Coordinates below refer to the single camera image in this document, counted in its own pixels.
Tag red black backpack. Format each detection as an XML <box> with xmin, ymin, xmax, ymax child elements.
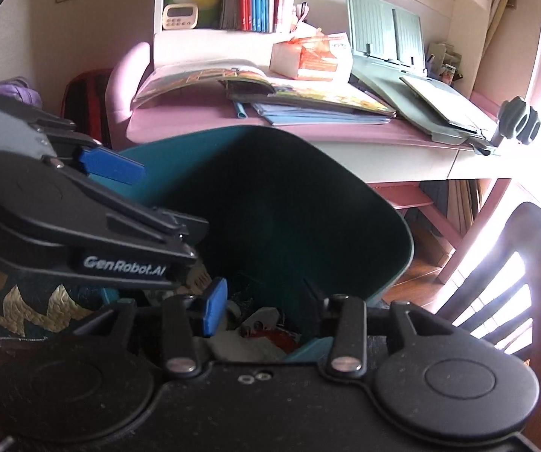
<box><xmin>61</xmin><ymin>68</ymin><xmax>116</xmax><ymax>148</ymax></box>

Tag colourful picture book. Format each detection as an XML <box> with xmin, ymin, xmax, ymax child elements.
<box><xmin>218</xmin><ymin>68</ymin><xmax>396</xmax><ymax>118</ymax></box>

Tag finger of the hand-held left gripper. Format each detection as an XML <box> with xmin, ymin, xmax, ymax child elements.
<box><xmin>0</xmin><ymin>165</ymin><xmax>212</xmax><ymax>297</ymax></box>
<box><xmin>0</xmin><ymin>89</ymin><xmax>147</xmax><ymax>187</ymax></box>

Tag small desk organizer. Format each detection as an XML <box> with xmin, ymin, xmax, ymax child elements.
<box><xmin>427</xmin><ymin>41</ymin><xmax>462</xmax><ymax>82</ymax></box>

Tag white tissue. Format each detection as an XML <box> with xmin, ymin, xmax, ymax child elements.
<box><xmin>207</xmin><ymin>327</ymin><xmax>290</xmax><ymax>364</ymax></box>

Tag pink desk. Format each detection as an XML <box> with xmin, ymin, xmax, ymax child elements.
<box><xmin>105</xmin><ymin>40</ymin><xmax>541</xmax><ymax>284</ymax></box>

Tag leaning rolled posters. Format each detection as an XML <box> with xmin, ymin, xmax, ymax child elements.
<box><xmin>484</xmin><ymin>0</ymin><xmax>521</xmax><ymax>53</ymax></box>

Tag grey-green slanted desk board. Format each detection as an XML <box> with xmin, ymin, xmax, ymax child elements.
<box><xmin>349</xmin><ymin>54</ymin><xmax>501</xmax><ymax>145</ymax></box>

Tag teal trash bin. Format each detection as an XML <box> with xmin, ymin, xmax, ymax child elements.
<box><xmin>96</xmin><ymin>125</ymin><xmax>415</xmax><ymax>364</ymax></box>

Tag orange white tissue box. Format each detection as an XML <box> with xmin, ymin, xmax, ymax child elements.
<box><xmin>269</xmin><ymin>28</ymin><xmax>354</xmax><ymax>82</ymax></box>

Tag white digital timer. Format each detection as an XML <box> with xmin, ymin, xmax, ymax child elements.
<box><xmin>162</xmin><ymin>4</ymin><xmax>200</xmax><ymax>30</ymax></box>

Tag purple grey backpack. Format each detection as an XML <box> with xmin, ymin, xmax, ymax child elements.
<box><xmin>0</xmin><ymin>76</ymin><xmax>43</xmax><ymax>107</ymax></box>

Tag green upright book holder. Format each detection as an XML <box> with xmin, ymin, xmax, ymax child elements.
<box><xmin>344</xmin><ymin>0</ymin><xmax>429</xmax><ymax>77</ymax></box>

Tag grey clamp knob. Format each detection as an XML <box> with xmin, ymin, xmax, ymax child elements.
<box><xmin>493</xmin><ymin>96</ymin><xmax>541</xmax><ymax>148</ymax></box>

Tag red mesh bag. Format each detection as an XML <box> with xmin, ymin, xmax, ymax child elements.
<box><xmin>244</xmin><ymin>326</ymin><xmax>302</xmax><ymax>352</ymax></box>

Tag white open workbook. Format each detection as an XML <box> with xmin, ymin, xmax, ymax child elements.
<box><xmin>131</xmin><ymin>63</ymin><xmax>272</xmax><ymax>110</ymax></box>

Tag cream desk hutch shelf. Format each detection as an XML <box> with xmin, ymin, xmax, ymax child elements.
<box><xmin>152</xmin><ymin>0</ymin><xmax>498</xmax><ymax>72</ymax></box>

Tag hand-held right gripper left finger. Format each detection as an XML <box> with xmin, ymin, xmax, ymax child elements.
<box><xmin>77</xmin><ymin>277</ymin><xmax>230</xmax><ymax>380</ymax></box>

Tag blue folders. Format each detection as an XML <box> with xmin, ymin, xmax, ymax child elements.
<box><xmin>250</xmin><ymin>101</ymin><xmax>394</xmax><ymax>126</ymax></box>

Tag blue white zigzag quilt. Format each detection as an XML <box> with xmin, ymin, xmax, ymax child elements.
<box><xmin>0</xmin><ymin>282</ymin><xmax>107</xmax><ymax>342</ymax></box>

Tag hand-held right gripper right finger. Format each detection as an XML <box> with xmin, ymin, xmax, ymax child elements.
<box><xmin>302</xmin><ymin>278</ymin><xmax>445</xmax><ymax>380</ymax></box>

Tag dark wooden chair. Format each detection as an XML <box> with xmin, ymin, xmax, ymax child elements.
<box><xmin>433</xmin><ymin>202</ymin><xmax>541</xmax><ymax>369</ymax></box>

